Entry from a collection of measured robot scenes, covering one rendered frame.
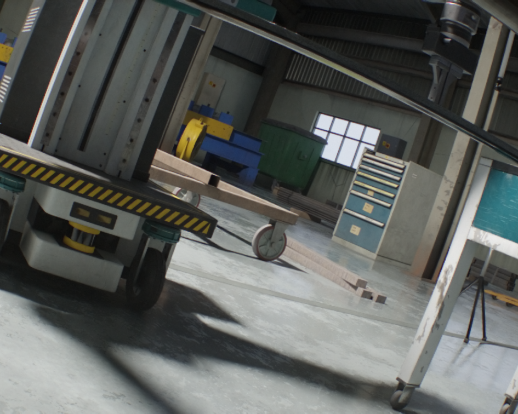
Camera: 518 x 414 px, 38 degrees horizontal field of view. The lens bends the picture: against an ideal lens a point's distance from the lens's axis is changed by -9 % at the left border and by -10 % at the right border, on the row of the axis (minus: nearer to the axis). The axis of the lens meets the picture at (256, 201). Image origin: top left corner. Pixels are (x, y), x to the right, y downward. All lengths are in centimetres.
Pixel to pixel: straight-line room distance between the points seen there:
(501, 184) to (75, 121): 123
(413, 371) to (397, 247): 588
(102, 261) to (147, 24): 74
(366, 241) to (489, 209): 593
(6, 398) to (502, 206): 133
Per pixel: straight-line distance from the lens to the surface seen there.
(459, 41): 174
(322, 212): 1044
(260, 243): 449
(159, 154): 476
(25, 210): 224
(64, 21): 244
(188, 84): 1213
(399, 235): 797
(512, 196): 203
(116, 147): 235
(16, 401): 130
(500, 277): 1070
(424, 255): 756
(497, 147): 186
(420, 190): 801
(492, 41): 781
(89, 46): 230
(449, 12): 176
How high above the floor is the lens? 51
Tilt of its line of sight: 3 degrees down
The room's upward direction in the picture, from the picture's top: 20 degrees clockwise
